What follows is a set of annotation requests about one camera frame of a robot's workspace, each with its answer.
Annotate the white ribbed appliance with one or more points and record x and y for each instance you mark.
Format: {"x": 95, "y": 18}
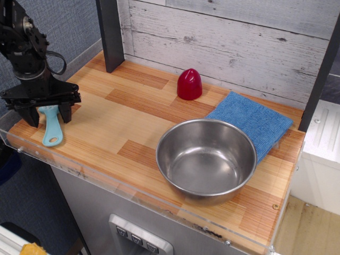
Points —
{"x": 316, "y": 180}

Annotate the red egg-shaped plastic object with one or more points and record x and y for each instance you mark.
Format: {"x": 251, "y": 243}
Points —
{"x": 189, "y": 85}

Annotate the silver button panel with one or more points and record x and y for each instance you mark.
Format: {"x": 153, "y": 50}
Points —
{"x": 132, "y": 239}

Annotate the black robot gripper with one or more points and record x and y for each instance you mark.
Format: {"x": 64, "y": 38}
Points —
{"x": 44, "y": 90}

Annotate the light blue dish brush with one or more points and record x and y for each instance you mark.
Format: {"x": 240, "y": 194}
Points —
{"x": 53, "y": 132}

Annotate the dark grey right post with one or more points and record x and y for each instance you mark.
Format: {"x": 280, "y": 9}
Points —
{"x": 321, "y": 79}

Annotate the grey metal cabinet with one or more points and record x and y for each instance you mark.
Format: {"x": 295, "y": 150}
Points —
{"x": 92, "y": 206}

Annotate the dark grey vertical post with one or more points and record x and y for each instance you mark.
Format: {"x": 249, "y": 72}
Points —
{"x": 110, "y": 30}

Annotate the clear acrylic table guard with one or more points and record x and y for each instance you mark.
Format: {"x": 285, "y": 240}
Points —
{"x": 111, "y": 142}

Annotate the blue microfiber cloth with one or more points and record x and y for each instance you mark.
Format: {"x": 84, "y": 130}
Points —
{"x": 264, "y": 126}

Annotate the stainless steel bowl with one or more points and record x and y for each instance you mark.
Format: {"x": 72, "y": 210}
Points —
{"x": 209, "y": 161}

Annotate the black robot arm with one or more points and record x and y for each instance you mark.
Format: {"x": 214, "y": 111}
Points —
{"x": 26, "y": 49}

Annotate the yellow and black object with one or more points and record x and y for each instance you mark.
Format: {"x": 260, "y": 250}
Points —
{"x": 32, "y": 249}

